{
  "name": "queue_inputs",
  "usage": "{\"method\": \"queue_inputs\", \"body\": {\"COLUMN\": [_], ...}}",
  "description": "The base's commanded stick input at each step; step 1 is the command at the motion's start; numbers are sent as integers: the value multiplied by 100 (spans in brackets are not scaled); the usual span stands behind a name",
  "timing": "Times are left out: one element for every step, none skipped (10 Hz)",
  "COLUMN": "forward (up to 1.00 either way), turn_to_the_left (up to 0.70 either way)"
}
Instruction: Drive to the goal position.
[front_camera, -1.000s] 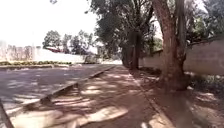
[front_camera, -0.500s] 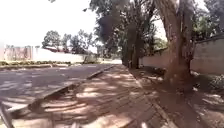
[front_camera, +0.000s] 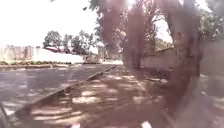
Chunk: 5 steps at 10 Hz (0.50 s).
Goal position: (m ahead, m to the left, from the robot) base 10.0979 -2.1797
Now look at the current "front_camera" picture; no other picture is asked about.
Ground dirt verge with dry leaves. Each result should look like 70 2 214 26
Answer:
133 66 224 128

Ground large leafy tree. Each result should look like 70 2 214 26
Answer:
88 0 158 71

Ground tree with forked trunk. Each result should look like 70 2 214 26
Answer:
156 0 208 111

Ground group of trees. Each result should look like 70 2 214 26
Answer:
43 29 101 56

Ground dark green trees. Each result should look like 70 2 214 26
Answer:
199 0 224 43

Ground grey block wall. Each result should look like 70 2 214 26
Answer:
121 39 224 78

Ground red brick path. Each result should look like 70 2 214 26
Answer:
13 64 188 128

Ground planted verge strip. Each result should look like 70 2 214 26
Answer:
0 60 84 70

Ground concrete kerb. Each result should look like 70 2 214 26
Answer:
13 64 118 118

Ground grey asphalt road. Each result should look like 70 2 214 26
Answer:
0 63 116 116

